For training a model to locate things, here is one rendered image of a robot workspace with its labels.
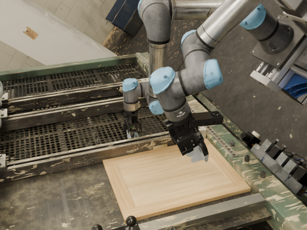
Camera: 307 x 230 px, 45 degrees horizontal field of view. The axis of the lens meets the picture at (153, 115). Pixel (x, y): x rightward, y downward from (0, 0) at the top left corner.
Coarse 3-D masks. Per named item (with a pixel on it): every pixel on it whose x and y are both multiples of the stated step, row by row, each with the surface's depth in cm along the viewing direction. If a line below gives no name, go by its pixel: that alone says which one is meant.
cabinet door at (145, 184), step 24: (120, 168) 175; (144, 168) 175; (168, 168) 174; (192, 168) 174; (216, 168) 173; (120, 192) 159; (144, 192) 159; (168, 192) 159; (192, 192) 159; (216, 192) 158; (240, 192) 159; (144, 216) 147
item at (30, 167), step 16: (112, 144) 184; (128, 144) 183; (144, 144) 186; (160, 144) 189; (176, 144) 192; (0, 160) 167; (32, 160) 174; (48, 160) 173; (64, 160) 175; (80, 160) 178; (96, 160) 180; (0, 176) 168; (16, 176) 170; (32, 176) 173
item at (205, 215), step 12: (216, 204) 148; (228, 204) 148; (240, 204) 148; (252, 204) 148; (264, 204) 151; (168, 216) 143; (180, 216) 143; (192, 216) 142; (204, 216) 142; (216, 216) 144; (228, 216) 147; (144, 228) 138; (156, 228) 138; (168, 228) 139; (180, 228) 141
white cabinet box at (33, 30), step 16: (0, 0) 454; (16, 0) 460; (0, 16) 462; (16, 16) 468; (32, 16) 474; (48, 16) 504; (0, 32) 470; (16, 32) 476; (32, 32) 482; (48, 32) 489; (64, 32) 496; (80, 32) 561; (16, 48) 484; (32, 48) 491; (48, 48) 498; (64, 48) 505; (80, 48) 513; (96, 48) 520; (48, 64) 507
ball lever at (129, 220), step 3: (129, 216) 127; (132, 216) 127; (126, 219) 127; (129, 219) 126; (132, 219) 126; (135, 219) 126; (126, 222) 127; (129, 222) 126; (132, 222) 126; (135, 222) 126; (129, 225) 126; (132, 225) 126; (126, 228) 135; (129, 228) 133
